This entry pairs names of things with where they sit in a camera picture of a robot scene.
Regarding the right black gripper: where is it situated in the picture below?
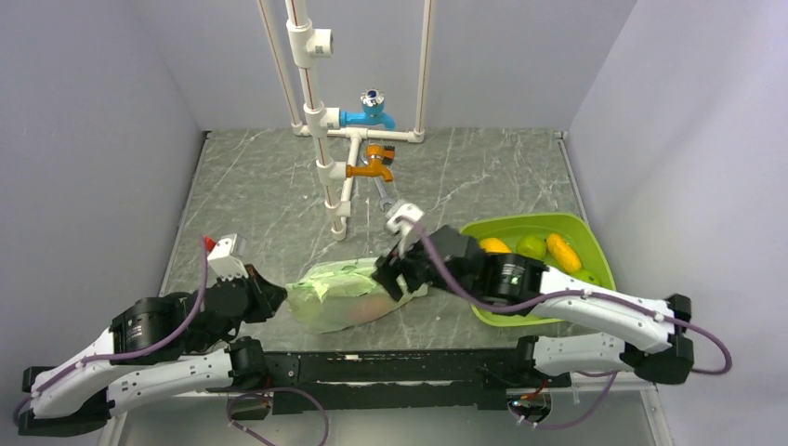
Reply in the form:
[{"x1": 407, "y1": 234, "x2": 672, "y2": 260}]
[{"x1": 370, "y1": 228, "x2": 476, "y2": 302}]

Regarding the light green plastic bag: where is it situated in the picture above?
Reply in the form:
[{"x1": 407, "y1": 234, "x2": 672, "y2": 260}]
[{"x1": 285, "y1": 257, "x2": 428, "y2": 334}]

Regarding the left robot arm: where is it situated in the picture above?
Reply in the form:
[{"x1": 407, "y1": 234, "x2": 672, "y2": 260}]
[{"x1": 14, "y1": 274, "x2": 287, "y2": 438}]

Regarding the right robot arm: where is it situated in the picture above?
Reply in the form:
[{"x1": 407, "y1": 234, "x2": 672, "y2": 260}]
[{"x1": 371, "y1": 226, "x2": 694, "y2": 386}]

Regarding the yellow fake mango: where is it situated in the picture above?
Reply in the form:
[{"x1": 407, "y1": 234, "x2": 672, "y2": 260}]
[{"x1": 479, "y1": 238, "x2": 512, "y2": 254}]

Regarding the green fake lime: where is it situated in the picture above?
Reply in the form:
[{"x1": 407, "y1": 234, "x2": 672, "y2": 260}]
[{"x1": 515, "y1": 234, "x2": 547, "y2": 261}]

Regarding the yellow fake corn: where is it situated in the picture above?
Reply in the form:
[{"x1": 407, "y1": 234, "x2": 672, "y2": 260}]
[{"x1": 545, "y1": 233, "x2": 583, "y2": 274}]

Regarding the green fake apple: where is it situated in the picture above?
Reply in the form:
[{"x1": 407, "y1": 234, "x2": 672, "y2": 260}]
[{"x1": 571, "y1": 269, "x2": 602, "y2": 286}]

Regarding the silver wrench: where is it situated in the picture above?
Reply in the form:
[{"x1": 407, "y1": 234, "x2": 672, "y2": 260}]
[{"x1": 373, "y1": 177, "x2": 396, "y2": 212}]

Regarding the green plastic basin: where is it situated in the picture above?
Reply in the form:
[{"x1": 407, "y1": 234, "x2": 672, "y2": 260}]
[{"x1": 460, "y1": 212, "x2": 617, "y2": 327}]

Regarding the orange faucet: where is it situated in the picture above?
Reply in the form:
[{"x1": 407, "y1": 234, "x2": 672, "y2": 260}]
[{"x1": 345, "y1": 144, "x2": 396, "y2": 182}]

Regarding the blue faucet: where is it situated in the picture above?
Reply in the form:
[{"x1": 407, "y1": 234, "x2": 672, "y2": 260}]
[{"x1": 339, "y1": 88, "x2": 397, "y2": 130}]

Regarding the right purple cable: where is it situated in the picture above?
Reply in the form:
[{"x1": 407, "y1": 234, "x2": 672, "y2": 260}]
[{"x1": 397, "y1": 215, "x2": 734, "y2": 376}]

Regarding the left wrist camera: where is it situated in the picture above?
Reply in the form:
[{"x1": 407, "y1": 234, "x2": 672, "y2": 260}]
[{"x1": 204, "y1": 233, "x2": 249, "y2": 282}]

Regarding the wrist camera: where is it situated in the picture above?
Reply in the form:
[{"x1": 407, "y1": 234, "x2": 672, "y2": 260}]
[
  {"x1": 204, "y1": 233, "x2": 249, "y2": 282},
  {"x1": 385, "y1": 200, "x2": 425, "y2": 257}
]

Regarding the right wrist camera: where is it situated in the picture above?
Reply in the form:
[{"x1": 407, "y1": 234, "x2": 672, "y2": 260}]
[{"x1": 385, "y1": 200, "x2": 425, "y2": 257}]

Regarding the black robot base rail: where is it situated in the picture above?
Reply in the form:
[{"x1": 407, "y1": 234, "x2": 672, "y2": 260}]
[{"x1": 225, "y1": 348, "x2": 571, "y2": 414}]

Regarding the white PVC pipe frame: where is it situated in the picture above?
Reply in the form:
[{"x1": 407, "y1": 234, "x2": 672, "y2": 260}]
[{"x1": 256, "y1": 1, "x2": 436, "y2": 241}]

